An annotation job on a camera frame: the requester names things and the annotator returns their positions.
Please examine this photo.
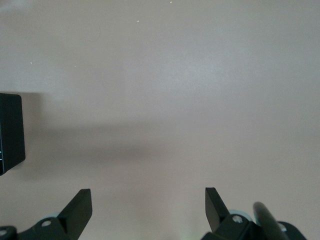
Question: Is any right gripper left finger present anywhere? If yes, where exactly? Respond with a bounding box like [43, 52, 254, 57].
[17, 188, 93, 240]

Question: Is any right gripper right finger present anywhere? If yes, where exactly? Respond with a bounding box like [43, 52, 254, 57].
[201, 187, 266, 240]

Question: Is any black plastic box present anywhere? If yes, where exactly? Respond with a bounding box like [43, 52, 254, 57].
[0, 92, 26, 176]

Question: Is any brown table cover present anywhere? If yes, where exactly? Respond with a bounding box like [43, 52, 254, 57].
[0, 0, 320, 240]

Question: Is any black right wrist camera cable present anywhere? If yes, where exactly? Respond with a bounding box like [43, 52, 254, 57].
[251, 201, 291, 240]

